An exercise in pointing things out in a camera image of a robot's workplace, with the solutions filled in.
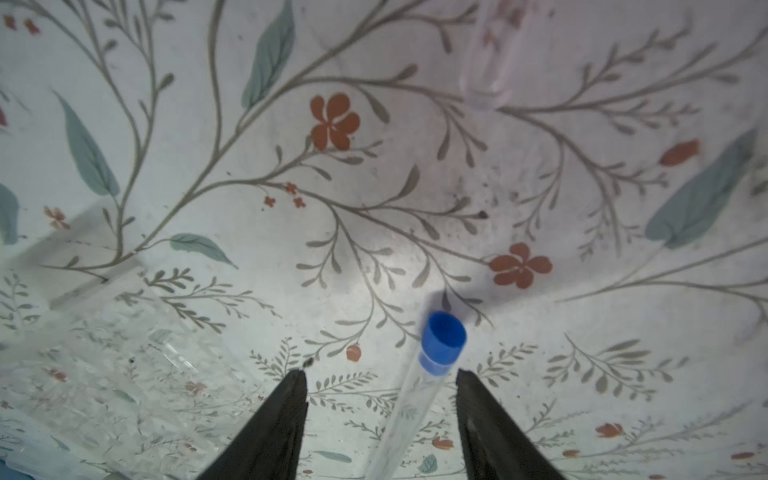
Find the blue capped test tube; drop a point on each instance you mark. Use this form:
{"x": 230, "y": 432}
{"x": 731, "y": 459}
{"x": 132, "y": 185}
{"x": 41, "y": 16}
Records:
{"x": 443, "y": 340}

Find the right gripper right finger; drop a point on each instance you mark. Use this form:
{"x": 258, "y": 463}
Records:
{"x": 493, "y": 445}

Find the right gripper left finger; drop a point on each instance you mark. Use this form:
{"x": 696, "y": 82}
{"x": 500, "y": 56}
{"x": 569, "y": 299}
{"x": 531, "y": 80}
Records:
{"x": 269, "y": 445}

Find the clear plastic beaker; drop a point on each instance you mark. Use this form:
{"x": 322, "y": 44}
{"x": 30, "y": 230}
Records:
{"x": 126, "y": 377}

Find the clear glass test tube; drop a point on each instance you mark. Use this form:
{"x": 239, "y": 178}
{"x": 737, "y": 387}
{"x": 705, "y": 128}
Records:
{"x": 495, "y": 40}

